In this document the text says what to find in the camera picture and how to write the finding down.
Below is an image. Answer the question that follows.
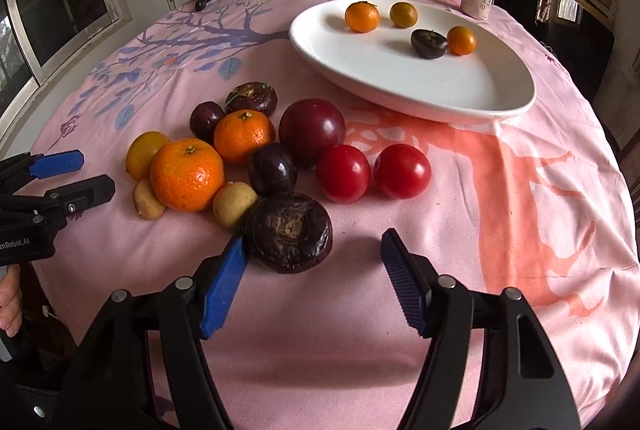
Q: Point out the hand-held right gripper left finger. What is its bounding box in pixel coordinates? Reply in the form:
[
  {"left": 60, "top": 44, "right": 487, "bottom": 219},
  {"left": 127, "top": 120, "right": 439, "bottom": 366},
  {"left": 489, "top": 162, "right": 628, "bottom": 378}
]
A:
[{"left": 47, "top": 232, "right": 251, "bottom": 430}]

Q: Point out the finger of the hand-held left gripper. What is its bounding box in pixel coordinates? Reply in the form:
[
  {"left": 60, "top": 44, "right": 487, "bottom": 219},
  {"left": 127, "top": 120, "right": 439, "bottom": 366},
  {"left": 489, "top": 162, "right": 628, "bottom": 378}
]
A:
[
  {"left": 0, "top": 150, "right": 85, "bottom": 193},
  {"left": 31, "top": 175, "right": 117, "bottom": 231}
]

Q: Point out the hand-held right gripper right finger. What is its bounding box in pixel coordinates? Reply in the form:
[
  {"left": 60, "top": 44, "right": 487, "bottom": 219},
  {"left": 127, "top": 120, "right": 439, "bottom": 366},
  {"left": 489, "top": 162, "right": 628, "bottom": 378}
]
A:
[{"left": 380, "top": 228, "right": 583, "bottom": 430}]

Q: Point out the tan longan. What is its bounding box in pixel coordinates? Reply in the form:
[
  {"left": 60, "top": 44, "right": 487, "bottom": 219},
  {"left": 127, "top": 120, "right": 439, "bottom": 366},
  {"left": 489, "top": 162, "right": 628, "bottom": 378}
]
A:
[
  {"left": 212, "top": 182, "right": 258, "bottom": 229},
  {"left": 132, "top": 178, "right": 167, "bottom": 221}
]

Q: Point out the yellow orange mandarin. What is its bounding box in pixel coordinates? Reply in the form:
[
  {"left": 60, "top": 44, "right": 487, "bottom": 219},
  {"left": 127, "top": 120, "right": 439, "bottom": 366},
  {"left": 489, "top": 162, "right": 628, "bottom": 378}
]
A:
[{"left": 125, "top": 131, "right": 172, "bottom": 181}]

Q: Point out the large dark water chestnut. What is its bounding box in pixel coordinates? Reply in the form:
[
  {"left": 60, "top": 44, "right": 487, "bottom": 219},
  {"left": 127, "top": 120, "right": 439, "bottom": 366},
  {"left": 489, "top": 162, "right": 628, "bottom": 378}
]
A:
[{"left": 245, "top": 192, "right": 334, "bottom": 274}]

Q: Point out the large orange mandarin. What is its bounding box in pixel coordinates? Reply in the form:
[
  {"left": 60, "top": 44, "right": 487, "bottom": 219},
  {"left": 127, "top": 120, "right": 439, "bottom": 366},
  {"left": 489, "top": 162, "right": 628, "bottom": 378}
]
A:
[{"left": 150, "top": 138, "right": 225, "bottom": 213}]

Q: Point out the red tomato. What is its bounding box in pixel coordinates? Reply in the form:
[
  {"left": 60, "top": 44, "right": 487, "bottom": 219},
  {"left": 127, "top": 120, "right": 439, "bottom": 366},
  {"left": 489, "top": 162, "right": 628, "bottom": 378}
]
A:
[
  {"left": 315, "top": 145, "right": 372, "bottom": 204},
  {"left": 373, "top": 144, "right": 432, "bottom": 199}
]

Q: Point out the medium orange mandarin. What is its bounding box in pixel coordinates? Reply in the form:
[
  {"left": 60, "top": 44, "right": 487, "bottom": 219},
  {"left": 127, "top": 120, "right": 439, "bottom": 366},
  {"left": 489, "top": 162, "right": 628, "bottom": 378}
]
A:
[
  {"left": 214, "top": 110, "right": 277, "bottom": 165},
  {"left": 344, "top": 0, "right": 381, "bottom": 33}
]

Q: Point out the large red plum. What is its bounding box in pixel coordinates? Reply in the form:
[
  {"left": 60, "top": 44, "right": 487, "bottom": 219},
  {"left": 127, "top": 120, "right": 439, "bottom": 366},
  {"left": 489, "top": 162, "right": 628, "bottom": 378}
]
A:
[{"left": 278, "top": 98, "right": 347, "bottom": 169}]

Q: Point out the water chestnut with green stem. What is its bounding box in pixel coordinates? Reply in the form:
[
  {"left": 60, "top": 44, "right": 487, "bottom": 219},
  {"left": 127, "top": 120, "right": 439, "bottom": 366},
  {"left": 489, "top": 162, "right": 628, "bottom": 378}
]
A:
[{"left": 225, "top": 82, "right": 278, "bottom": 118}]

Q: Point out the white oval plate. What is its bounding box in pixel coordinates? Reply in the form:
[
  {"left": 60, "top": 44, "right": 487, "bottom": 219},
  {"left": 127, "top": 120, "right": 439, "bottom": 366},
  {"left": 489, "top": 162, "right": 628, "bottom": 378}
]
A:
[{"left": 289, "top": 0, "right": 537, "bottom": 125}]

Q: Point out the person's left hand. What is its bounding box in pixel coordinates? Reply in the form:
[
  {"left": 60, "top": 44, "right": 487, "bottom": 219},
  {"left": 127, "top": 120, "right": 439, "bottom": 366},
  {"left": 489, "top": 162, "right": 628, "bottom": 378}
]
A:
[{"left": 0, "top": 267, "right": 24, "bottom": 339}]

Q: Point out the dark brown water chestnut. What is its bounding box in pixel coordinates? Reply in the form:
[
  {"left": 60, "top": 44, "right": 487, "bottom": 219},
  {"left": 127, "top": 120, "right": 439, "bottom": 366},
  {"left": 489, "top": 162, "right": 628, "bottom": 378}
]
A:
[{"left": 410, "top": 28, "right": 449, "bottom": 59}]

